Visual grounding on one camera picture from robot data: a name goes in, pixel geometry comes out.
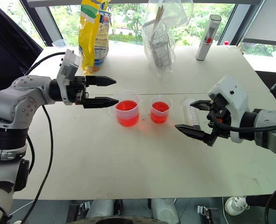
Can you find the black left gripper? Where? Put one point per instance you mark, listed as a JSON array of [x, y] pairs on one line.
[[75, 91]]

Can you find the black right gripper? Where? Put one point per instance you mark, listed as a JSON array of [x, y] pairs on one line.
[[222, 121]]

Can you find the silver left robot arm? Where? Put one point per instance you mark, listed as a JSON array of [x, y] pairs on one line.
[[14, 107]]

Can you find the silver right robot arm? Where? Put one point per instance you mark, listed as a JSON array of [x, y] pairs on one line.
[[268, 130]]

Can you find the clear plastic graduated tube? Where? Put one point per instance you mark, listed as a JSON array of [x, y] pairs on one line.
[[191, 114]]

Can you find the large beaker red liquid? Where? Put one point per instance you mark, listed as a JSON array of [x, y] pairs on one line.
[[127, 112]]

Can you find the small beaker red liquid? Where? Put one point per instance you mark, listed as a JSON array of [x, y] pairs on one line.
[[160, 109]]

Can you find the clear plastic container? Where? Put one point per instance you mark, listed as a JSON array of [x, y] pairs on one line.
[[59, 43]]

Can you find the yellow snack bag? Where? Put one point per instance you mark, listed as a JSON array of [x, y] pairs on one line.
[[93, 35]]

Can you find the white cylindrical dispenser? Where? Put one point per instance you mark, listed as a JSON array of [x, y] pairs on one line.
[[208, 39]]

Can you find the red bottle cap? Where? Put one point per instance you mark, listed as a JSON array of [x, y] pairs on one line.
[[226, 43]]

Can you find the clear plastic bag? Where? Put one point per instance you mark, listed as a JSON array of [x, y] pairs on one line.
[[161, 28]]

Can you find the white shoe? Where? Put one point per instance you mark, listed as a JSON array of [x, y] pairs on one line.
[[236, 205]]

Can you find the wooden chopstick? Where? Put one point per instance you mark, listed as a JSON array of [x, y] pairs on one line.
[[160, 16]]

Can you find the silver robot leg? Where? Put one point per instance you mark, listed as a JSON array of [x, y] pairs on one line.
[[164, 210], [100, 208]]

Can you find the dark rounded robot torso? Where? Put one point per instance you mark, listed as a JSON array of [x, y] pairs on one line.
[[114, 221]]

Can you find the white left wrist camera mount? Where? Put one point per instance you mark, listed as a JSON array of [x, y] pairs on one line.
[[66, 67]]

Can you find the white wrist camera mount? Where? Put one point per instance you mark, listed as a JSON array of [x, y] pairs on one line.
[[233, 93], [66, 67]]

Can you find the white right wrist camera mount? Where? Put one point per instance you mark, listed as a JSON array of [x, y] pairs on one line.
[[233, 93]]

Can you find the dark window frame post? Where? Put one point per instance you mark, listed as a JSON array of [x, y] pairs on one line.
[[39, 18]]

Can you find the grey window frame post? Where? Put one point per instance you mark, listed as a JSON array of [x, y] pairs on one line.
[[231, 23]]

